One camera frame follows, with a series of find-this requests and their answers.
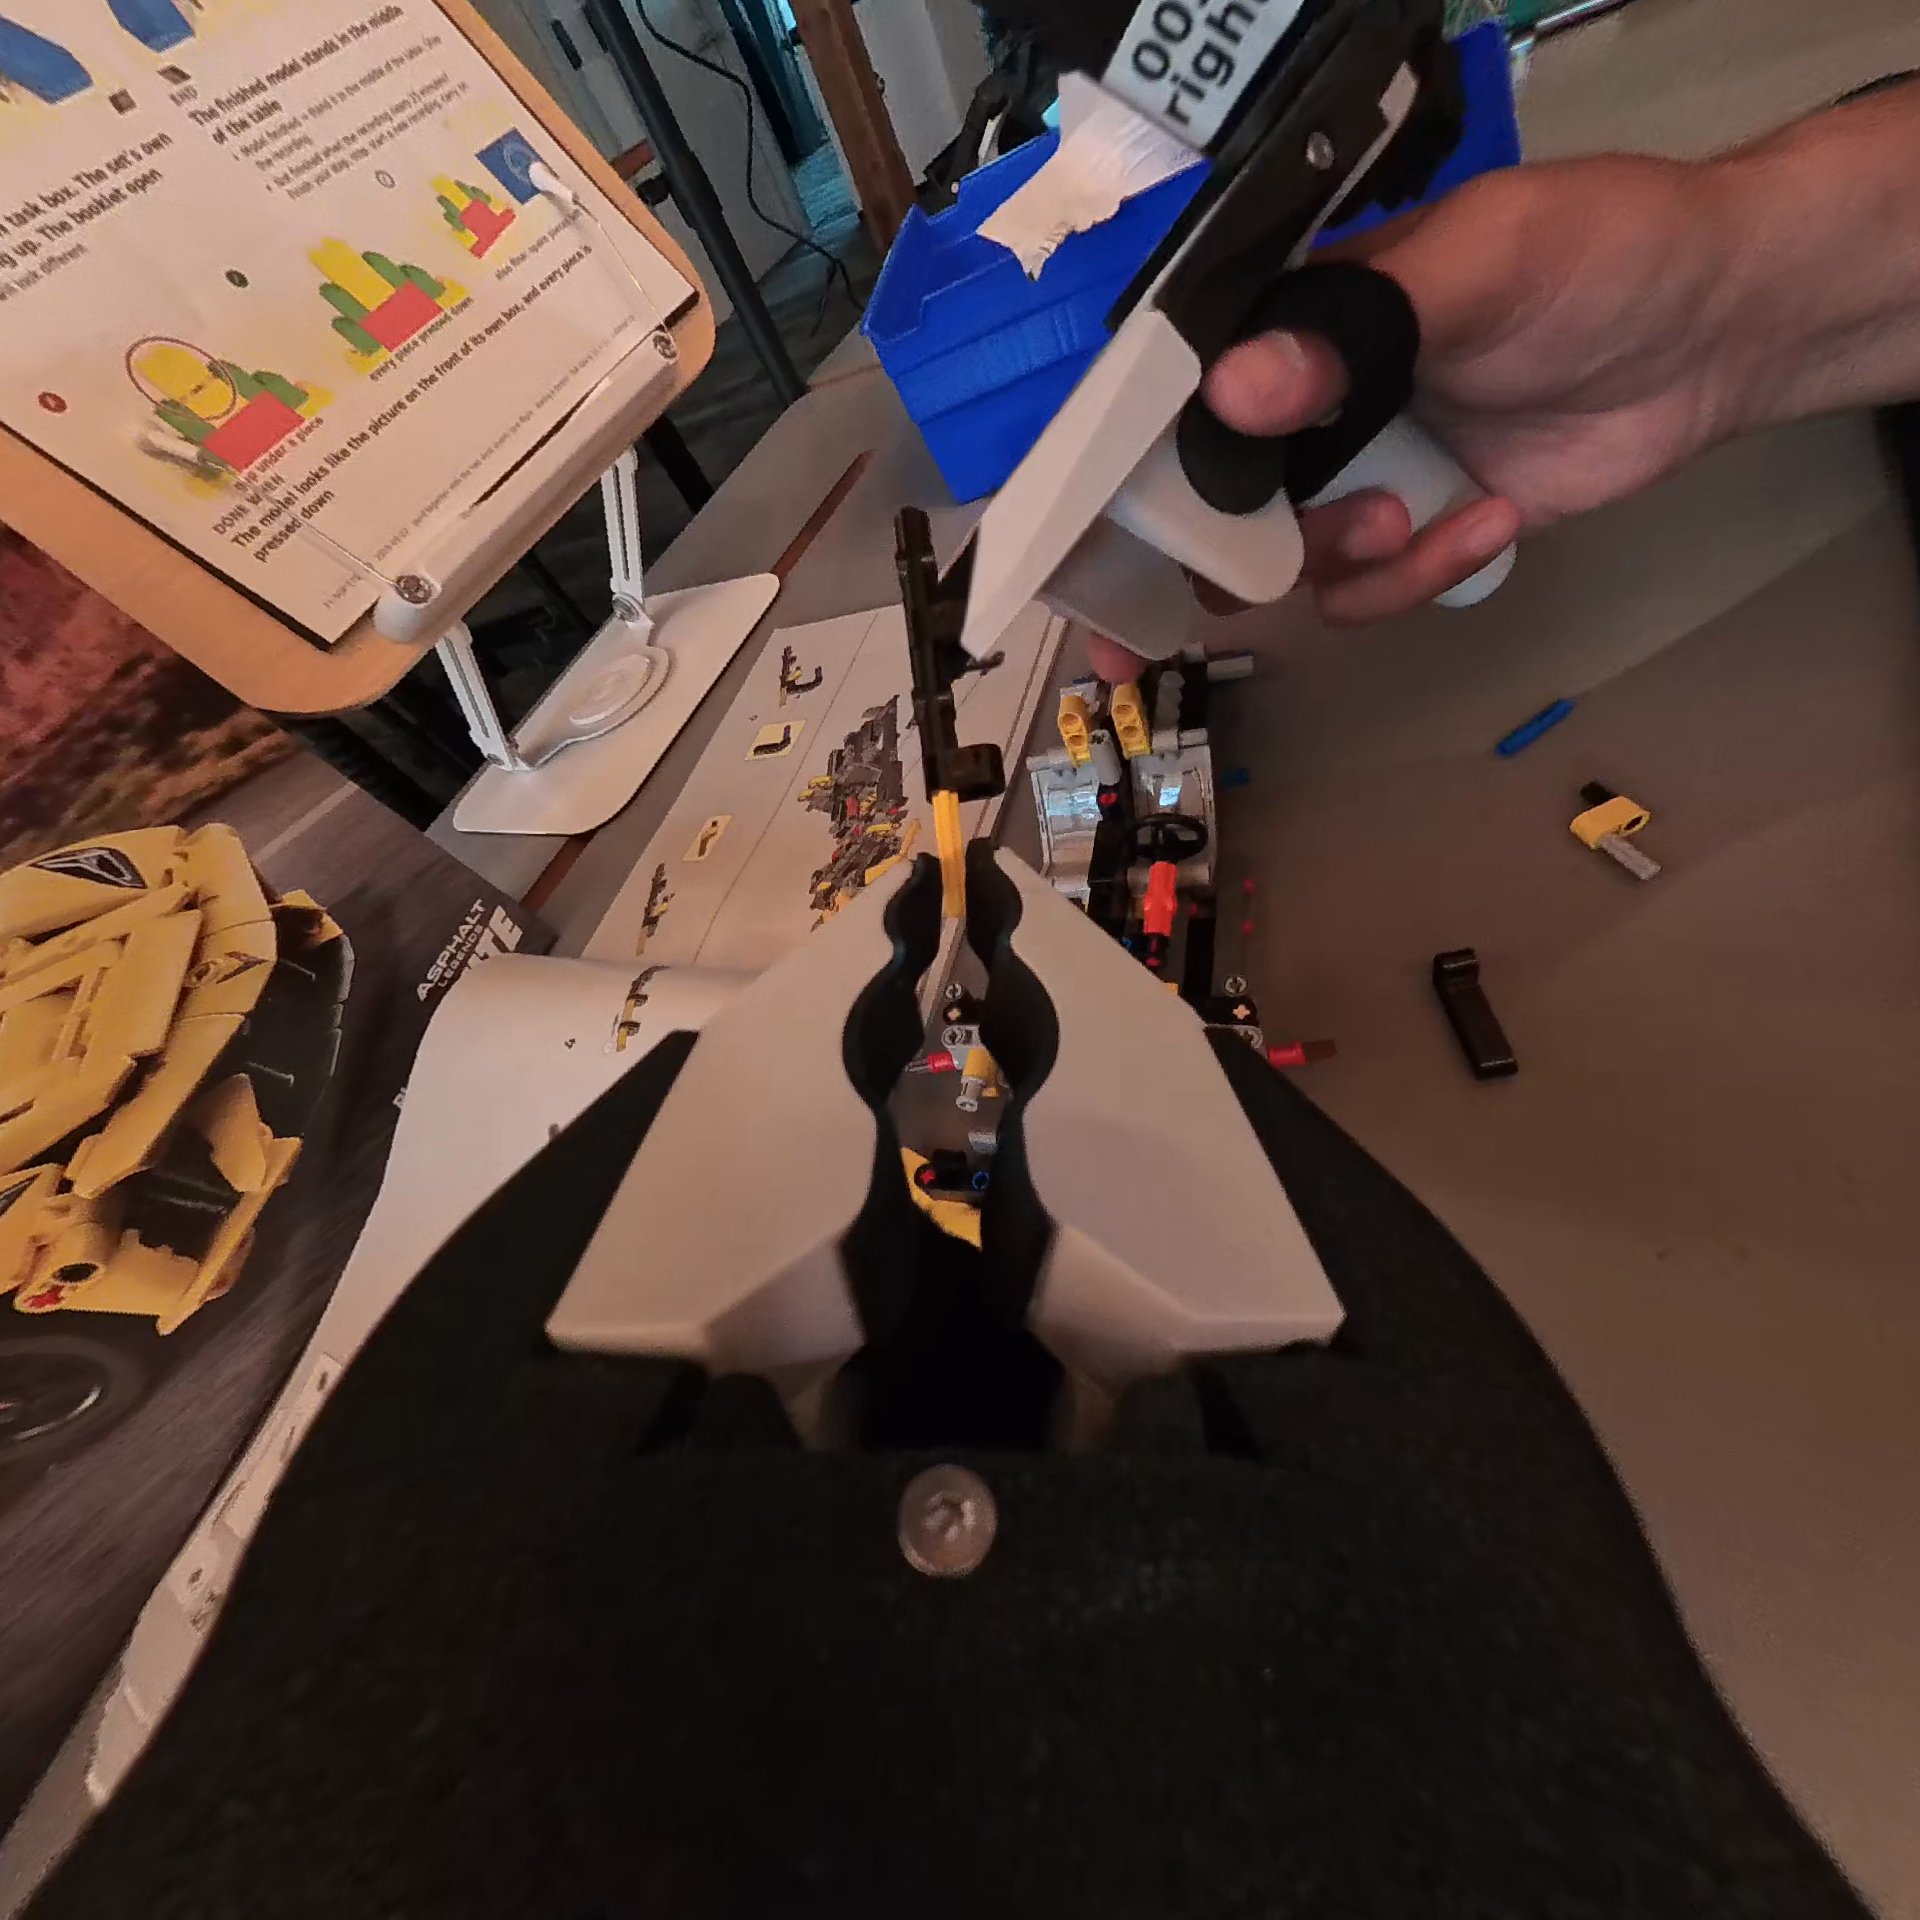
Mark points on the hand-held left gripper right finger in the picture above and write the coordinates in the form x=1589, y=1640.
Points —
x=1172, y=1170

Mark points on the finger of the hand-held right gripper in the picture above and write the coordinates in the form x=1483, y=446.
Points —
x=1080, y=451
x=1133, y=599

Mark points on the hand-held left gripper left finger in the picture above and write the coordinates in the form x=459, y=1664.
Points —
x=721, y=1170

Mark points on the black lego beam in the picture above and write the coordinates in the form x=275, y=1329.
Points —
x=939, y=661

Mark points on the lego car chassis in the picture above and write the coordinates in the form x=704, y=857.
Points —
x=1156, y=809

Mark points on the lego instruction booklet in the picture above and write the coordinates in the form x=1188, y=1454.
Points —
x=840, y=705

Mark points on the black angled lego piece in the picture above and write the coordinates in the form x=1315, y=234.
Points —
x=1473, y=1014

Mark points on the blue lego axle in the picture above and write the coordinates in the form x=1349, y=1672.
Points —
x=1535, y=725

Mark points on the yellow lego connector grey axle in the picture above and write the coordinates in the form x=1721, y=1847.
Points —
x=1612, y=821

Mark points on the Corvette set box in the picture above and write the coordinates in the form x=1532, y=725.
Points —
x=136, y=960

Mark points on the person's right hand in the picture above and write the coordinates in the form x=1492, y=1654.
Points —
x=1575, y=330

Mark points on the blue plastic bin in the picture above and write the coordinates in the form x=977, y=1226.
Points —
x=991, y=390

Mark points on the empty white paper bags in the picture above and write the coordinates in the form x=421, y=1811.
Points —
x=1109, y=165

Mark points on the brown wooden strip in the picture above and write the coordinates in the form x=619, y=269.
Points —
x=819, y=525

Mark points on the black metal pole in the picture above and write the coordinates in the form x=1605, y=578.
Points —
x=704, y=211

